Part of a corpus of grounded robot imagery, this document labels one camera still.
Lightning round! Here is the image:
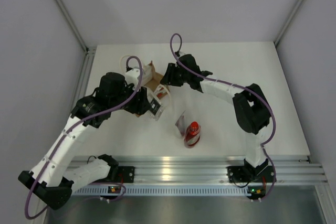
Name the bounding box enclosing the clear plastic tube pack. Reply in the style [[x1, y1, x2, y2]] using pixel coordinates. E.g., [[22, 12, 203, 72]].
[[175, 111, 187, 137]]

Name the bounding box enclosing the perforated cable duct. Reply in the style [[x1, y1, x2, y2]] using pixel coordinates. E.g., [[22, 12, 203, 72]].
[[74, 185, 261, 196]]

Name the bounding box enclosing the aluminium rail base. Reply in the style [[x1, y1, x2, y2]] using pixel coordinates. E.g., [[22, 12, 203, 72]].
[[67, 155, 329, 184]]

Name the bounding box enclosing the burlap watermelon canvas bag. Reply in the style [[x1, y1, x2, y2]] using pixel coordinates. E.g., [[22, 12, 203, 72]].
[[119, 55, 173, 118]]

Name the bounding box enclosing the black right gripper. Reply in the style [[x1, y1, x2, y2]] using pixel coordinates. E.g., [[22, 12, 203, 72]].
[[161, 63, 190, 87]]

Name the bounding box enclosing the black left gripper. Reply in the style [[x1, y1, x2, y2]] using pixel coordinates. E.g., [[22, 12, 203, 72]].
[[109, 80, 151, 115]]

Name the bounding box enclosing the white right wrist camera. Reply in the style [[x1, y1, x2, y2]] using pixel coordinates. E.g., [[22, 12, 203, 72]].
[[175, 51, 186, 58]]

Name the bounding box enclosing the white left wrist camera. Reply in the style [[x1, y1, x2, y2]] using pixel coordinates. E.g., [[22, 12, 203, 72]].
[[124, 68, 142, 86]]

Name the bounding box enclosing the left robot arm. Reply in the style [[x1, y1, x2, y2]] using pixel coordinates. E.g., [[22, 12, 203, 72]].
[[18, 69, 151, 210]]

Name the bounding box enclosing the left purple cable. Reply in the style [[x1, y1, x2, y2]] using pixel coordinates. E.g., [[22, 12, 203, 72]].
[[25, 56, 144, 220]]

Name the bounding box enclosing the red shampoo bottle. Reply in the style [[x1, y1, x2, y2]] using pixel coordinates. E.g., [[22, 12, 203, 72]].
[[184, 121, 201, 148]]

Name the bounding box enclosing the clear bottle grey cap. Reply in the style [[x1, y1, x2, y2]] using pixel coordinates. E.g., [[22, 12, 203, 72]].
[[147, 89, 164, 121]]

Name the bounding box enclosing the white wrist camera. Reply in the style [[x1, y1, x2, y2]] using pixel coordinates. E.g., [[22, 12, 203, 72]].
[[124, 68, 142, 86], [175, 51, 186, 58]]

